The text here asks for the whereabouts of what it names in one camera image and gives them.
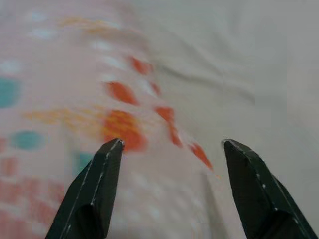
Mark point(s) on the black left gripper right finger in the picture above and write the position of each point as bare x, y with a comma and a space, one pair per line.
264, 199

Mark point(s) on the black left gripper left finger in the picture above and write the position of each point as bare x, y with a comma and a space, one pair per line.
94, 194

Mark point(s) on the pink dotted pillow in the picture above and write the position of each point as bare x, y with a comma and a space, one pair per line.
62, 87

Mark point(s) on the beige sheeted bed mattress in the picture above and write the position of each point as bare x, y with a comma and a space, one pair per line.
249, 62

